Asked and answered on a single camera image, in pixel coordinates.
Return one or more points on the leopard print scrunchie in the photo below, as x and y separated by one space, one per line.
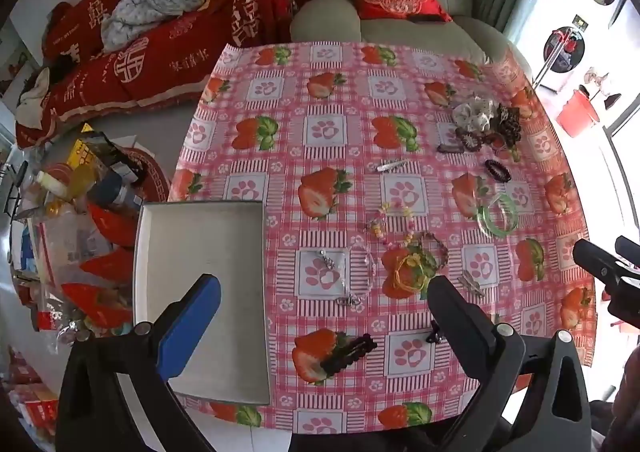
510 125

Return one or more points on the red carton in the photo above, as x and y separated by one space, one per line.
40 407

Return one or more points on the pink strawberry print tablecloth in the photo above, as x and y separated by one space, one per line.
350 132

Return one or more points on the white bottle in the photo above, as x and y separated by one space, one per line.
50 182

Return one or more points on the blue can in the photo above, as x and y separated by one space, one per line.
117 189

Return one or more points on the red envelope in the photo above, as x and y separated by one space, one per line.
100 304
110 266
115 227

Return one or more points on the yellow bottle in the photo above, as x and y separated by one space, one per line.
84 181

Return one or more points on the yellow box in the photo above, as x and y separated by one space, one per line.
82 152

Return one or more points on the silver butterfly hair clip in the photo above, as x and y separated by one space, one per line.
472 283

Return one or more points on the silver duckbill hair clip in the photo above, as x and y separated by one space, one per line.
392 165

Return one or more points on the white shallow tray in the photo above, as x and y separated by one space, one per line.
200 297

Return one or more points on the small black claw clip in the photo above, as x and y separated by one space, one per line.
434 335

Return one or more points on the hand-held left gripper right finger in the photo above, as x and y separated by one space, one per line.
457 317

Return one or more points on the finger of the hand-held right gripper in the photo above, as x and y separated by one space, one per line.
629 249
592 259

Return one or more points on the red printed blanket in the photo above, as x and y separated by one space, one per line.
225 17

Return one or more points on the white crumpled cloth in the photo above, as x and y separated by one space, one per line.
32 100

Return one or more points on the green bangle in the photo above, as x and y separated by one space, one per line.
509 209

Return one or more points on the black scalloped snap hair clip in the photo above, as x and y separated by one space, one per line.
350 353

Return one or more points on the grey crumpled cloth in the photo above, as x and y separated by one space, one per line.
150 2

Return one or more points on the red bucket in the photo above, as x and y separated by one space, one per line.
577 115

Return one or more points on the brown hair clip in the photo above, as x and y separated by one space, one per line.
449 148

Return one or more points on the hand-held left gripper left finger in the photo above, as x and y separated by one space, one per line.
190 327

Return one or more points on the beige sofa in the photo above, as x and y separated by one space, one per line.
400 32

